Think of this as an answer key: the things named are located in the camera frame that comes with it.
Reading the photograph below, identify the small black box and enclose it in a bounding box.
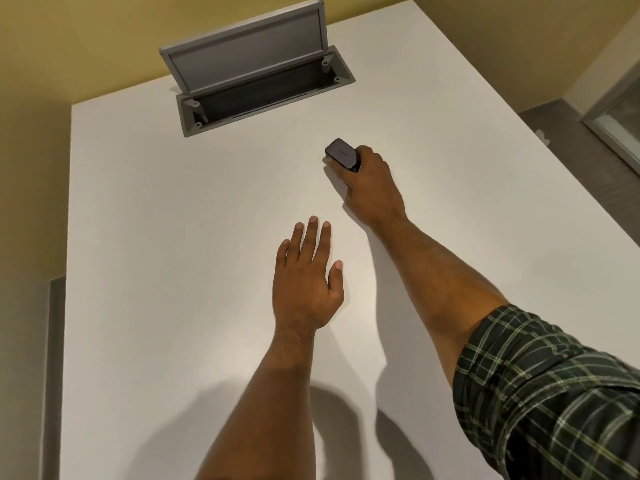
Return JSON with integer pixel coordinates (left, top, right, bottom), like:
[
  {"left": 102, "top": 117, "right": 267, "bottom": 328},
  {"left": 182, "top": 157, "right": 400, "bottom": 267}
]
[{"left": 324, "top": 138, "right": 362, "bottom": 173}]

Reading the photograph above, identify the person's left hand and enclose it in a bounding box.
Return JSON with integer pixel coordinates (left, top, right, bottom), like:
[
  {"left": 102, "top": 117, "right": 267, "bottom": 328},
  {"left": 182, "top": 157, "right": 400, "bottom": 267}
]
[{"left": 272, "top": 216, "right": 345, "bottom": 336}]

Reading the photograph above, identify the grey table cable box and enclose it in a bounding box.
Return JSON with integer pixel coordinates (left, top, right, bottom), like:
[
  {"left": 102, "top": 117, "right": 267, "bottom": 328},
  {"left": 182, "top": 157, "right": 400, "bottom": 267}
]
[{"left": 159, "top": 0, "right": 356, "bottom": 138}]

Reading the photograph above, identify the grey framed window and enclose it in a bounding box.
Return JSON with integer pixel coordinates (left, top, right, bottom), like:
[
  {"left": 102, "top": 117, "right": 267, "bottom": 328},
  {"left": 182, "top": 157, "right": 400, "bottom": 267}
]
[{"left": 581, "top": 75, "right": 640, "bottom": 176}]

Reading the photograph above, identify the person's right hand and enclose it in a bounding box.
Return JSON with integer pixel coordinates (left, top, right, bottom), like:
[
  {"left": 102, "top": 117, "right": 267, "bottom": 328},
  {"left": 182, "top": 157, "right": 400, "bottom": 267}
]
[{"left": 324, "top": 146, "right": 407, "bottom": 230}]

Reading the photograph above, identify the dark plaid shirt sleeve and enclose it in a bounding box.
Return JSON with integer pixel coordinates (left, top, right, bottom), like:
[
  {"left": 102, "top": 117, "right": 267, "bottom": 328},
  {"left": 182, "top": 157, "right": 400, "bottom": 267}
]
[{"left": 452, "top": 304, "right": 640, "bottom": 480}]

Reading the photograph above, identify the person's right forearm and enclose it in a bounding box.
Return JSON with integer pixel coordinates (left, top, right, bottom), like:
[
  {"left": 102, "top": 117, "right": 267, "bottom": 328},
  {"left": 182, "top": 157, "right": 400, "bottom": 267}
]
[{"left": 379, "top": 215, "right": 510, "bottom": 388}]

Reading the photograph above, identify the person's left forearm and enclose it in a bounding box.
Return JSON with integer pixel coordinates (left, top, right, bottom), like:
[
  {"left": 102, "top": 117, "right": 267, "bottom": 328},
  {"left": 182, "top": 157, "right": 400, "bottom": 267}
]
[{"left": 195, "top": 329, "right": 318, "bottom": 480}]

